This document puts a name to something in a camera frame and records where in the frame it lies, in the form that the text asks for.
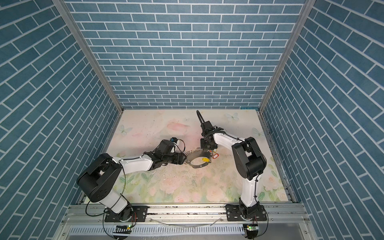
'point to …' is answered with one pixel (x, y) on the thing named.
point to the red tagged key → (215, 156)
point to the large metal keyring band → (197, 152)
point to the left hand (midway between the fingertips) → (182, 156)
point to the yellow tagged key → (205, 159)
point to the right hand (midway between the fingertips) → (203, 145)
